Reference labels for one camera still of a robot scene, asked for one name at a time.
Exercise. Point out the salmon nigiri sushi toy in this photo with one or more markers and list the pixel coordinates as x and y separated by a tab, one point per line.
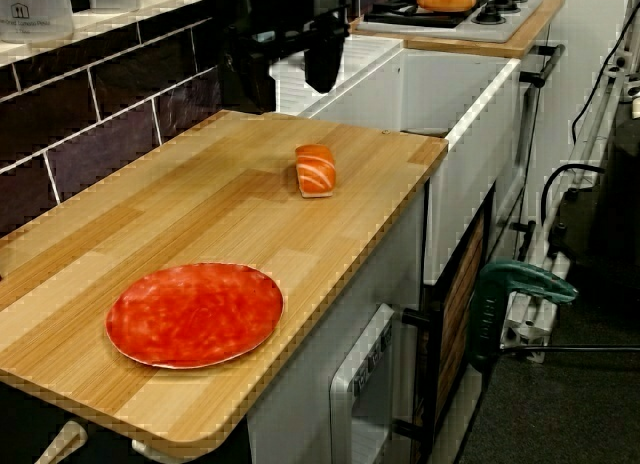
315	171

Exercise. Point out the red round plate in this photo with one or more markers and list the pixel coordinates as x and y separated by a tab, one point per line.
195	314

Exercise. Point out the white toy kitchen sink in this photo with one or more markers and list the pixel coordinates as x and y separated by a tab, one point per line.
465	184

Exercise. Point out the grey toy dishwasher door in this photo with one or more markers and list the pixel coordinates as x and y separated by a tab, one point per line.
360	384

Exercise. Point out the curved toy kitchen faucet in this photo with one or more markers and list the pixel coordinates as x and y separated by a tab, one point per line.
325	59

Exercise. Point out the grey toy stove top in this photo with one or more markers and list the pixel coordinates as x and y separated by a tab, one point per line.
495	31

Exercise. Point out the aluminium frame rail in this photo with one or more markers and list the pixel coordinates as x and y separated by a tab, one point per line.
590	134

